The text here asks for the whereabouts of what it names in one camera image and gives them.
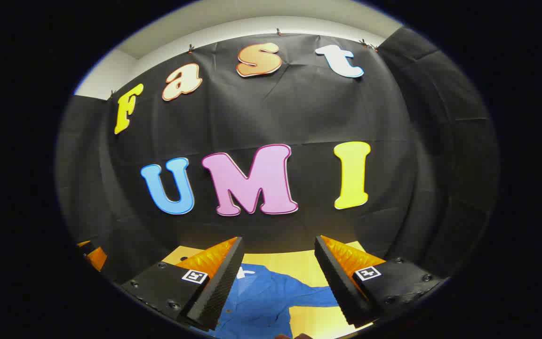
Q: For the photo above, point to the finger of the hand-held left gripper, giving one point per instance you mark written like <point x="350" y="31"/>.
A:
<point x="98" y="258"/>

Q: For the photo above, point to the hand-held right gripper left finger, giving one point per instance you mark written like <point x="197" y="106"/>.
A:
<point x="221" y="282"/>

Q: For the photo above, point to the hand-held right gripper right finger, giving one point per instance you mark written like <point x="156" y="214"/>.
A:
<point x="339" y="282"/>

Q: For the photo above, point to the blue shirt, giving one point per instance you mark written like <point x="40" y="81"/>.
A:
<point x="261" y="301"/>

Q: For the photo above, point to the black backdrop cloth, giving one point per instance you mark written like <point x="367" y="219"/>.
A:
<point x="299" y="117"/>

